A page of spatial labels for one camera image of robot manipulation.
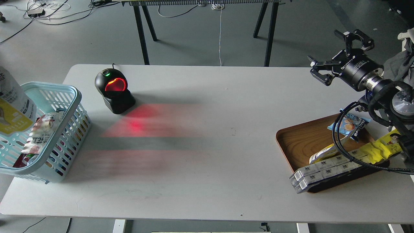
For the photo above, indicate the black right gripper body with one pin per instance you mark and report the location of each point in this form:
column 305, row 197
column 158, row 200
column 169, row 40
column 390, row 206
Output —
column 352, row 70

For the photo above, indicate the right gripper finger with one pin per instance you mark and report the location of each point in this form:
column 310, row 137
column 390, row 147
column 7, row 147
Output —
column 322, row 70
column 348, row 37

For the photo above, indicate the black table frame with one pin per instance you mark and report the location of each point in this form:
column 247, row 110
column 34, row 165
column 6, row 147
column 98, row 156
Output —
column 205, row 32

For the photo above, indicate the clear white snack box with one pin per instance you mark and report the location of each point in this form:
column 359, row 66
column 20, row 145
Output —
column 326, row 174

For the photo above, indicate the black power adapter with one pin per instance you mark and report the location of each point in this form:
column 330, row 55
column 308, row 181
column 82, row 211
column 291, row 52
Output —
column 35, row 12

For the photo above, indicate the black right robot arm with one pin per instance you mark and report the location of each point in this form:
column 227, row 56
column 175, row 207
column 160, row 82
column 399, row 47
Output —
column 390, row 102

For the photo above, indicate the red white snack bag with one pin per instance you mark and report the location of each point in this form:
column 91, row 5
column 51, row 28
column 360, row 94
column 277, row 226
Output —
column 40, row 134

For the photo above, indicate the black barcode scanner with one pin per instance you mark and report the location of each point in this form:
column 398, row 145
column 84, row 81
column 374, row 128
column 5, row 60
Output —
column 112, row 85

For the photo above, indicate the wooden tray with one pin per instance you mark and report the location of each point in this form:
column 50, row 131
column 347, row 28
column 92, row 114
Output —
column 298, row 143

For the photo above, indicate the yellow white snack bag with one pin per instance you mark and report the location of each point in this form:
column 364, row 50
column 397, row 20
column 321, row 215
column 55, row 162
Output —
column 323, row 154

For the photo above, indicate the yellow white snack pouch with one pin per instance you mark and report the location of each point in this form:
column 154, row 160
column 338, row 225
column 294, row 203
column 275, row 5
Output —
column 17, row 110

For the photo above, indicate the grey cloth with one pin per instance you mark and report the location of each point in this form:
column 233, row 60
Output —
column 400, row 67

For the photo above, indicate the yellow cartoon snack bag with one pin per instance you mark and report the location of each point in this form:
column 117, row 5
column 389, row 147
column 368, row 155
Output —
column 383, row 148

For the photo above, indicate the blue snack packet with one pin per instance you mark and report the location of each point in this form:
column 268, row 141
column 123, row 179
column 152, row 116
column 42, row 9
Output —
column 350, row 125

